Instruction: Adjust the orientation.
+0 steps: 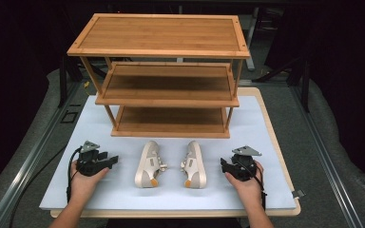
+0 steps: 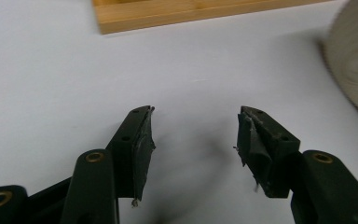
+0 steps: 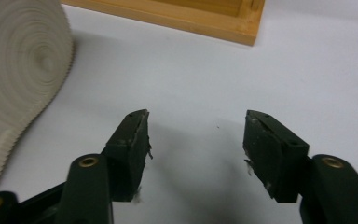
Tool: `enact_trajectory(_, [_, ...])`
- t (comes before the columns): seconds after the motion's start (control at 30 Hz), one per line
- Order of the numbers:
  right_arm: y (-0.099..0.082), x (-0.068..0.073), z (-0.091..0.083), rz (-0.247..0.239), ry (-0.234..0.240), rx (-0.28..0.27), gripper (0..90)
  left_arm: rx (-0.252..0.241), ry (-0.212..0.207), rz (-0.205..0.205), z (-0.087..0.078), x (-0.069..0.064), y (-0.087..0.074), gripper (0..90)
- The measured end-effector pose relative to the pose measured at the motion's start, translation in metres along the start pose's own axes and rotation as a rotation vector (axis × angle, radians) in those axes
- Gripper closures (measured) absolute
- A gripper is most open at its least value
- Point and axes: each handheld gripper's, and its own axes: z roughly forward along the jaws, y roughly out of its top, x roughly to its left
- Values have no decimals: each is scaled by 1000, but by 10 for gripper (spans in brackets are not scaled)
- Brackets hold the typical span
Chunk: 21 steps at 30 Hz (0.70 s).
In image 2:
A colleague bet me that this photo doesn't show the wooden shoe rack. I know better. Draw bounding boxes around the wooden shoe rack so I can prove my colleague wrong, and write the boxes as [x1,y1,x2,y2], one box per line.
[91,0,334,35]

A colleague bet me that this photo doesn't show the beige canvas shoe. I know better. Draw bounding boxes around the beige canvas shoe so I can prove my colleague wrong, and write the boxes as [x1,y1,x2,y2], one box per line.
[318,0,358,125]

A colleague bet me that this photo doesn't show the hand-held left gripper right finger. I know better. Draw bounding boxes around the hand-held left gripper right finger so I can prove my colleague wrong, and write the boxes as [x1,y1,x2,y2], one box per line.
[236,105,302,199]

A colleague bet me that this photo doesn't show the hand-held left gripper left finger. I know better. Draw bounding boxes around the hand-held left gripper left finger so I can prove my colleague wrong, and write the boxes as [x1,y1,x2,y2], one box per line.
[105,105,157,202]

